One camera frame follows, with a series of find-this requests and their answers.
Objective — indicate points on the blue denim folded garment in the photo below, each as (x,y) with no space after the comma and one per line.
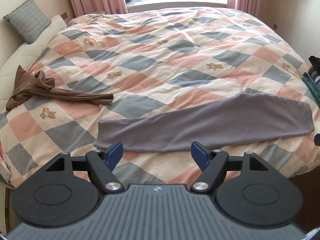
(312,84)

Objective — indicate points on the white pillow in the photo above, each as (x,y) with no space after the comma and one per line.
(25,56)

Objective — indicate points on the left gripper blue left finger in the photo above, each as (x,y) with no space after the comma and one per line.
(100,166)

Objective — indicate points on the striped navy folded garment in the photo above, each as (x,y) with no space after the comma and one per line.
(314,72)

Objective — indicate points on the grey houndstooth cushion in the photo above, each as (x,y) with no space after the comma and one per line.
(28,20)

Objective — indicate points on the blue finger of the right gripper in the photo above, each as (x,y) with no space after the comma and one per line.
(317,139)

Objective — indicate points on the brown garment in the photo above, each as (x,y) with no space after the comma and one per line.
(28,85)

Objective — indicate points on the green folded garment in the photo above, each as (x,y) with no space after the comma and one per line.
(311,84)

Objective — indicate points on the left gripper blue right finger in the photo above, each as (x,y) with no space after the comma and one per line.
(212,164)

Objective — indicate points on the grey purple garment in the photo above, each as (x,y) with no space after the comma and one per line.
(239,120)

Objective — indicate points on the black folded garment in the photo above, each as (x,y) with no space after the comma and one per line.
(315,62)

